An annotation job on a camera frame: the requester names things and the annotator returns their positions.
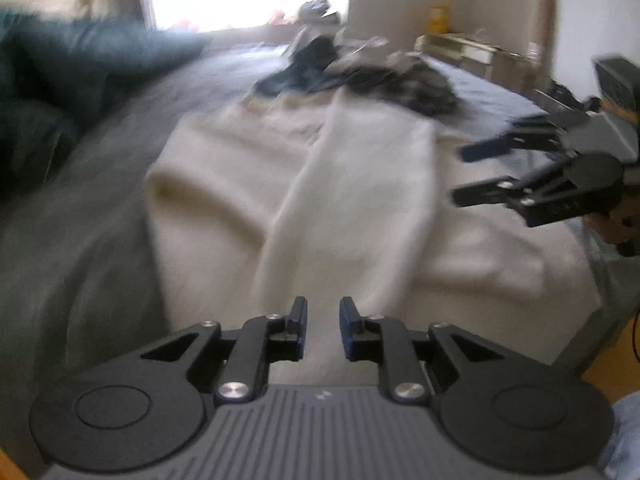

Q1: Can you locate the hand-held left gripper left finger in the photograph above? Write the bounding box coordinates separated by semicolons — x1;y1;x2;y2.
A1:
139;296;308;406

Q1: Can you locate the dark cloth pile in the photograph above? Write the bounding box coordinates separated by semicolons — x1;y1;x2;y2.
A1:
297;0;343;25

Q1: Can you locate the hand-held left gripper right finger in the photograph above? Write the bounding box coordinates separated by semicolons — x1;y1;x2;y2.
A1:
339;296;506;405

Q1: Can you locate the person's right hand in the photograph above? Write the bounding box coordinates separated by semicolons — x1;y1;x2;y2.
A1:
592;200;640;260

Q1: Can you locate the teal duvet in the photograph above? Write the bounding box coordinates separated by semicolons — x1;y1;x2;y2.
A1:
0;9;217;201

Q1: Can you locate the teal garment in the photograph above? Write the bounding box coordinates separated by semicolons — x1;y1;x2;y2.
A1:
250;65;331;100

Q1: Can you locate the person's jeans leg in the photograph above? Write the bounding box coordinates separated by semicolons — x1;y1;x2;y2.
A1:
597;395;640;480

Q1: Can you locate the cream white towel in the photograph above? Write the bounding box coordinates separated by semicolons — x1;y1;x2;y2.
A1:
144;91;593;391

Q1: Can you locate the wooden board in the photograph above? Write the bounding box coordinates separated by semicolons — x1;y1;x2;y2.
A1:
536;0;560;70

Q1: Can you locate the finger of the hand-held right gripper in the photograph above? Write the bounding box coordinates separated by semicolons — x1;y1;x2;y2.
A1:
450;156;581;213
459;115;568;164

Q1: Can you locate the yellow box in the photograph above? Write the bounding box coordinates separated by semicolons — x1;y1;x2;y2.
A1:
428;4;452;37

